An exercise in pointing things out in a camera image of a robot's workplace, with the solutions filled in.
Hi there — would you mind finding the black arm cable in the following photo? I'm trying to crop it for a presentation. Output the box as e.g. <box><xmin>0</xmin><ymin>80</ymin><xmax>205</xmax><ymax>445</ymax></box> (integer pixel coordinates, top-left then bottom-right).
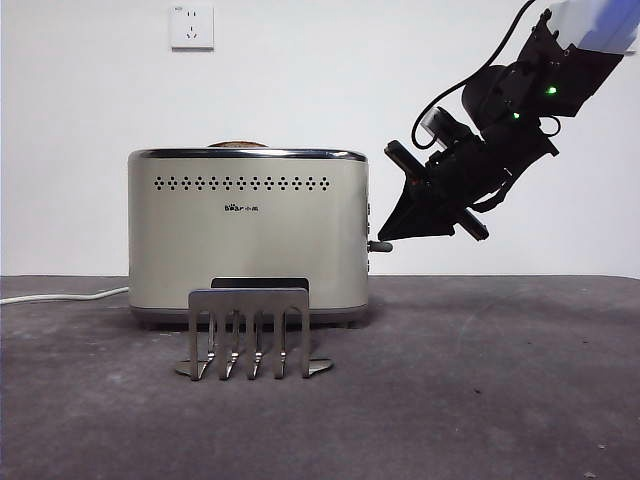
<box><xmin>410</xmin><ymin>0</ymin><xmax>539</xmax><ymax>151</ymax></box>

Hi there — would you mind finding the white wall socket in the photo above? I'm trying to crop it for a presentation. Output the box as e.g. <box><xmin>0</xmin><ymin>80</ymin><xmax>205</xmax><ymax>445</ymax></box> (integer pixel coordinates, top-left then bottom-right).
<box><xmin>169</xmin><ymin>4</ymin><xmax>216</xmax><ymax>53</ymax></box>

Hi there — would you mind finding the steel toast rack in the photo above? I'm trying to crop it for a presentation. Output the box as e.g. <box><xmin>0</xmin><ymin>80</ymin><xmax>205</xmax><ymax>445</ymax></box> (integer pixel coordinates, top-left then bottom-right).
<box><xmin>173</xmin><ymin>277</ymin><xmax>334</xmax><ymax>383</ymax></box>

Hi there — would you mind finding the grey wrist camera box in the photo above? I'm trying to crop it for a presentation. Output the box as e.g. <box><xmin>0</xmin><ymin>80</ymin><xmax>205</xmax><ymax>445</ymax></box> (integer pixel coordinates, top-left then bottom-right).
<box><xmin>422</xmin><ymin>106</ymin><xmax>474</xmax><ymax>149</ymax></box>

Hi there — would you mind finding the white toaster power cable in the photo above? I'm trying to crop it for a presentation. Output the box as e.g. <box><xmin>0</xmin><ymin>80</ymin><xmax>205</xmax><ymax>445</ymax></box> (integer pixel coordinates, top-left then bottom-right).
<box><xmin>0</xmin><ymin>286</ymin><xmax>130</xmax><ymax>307</ymax></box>

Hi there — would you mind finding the beige steel toaster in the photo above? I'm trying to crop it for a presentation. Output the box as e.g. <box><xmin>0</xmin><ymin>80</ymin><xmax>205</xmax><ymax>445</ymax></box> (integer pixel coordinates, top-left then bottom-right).
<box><xmin>126</xmin><ymin>146</ymin><xmax>371</xmax><ymax>331</ymax></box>

